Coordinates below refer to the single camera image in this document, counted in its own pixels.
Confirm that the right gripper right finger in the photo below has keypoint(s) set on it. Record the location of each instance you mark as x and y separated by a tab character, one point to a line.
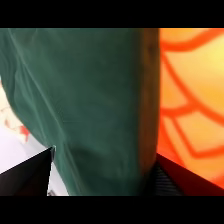
186	181

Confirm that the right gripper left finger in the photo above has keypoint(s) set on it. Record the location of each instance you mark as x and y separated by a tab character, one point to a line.
26	175

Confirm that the green T-shirt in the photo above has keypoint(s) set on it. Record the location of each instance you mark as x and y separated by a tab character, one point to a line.
93	110

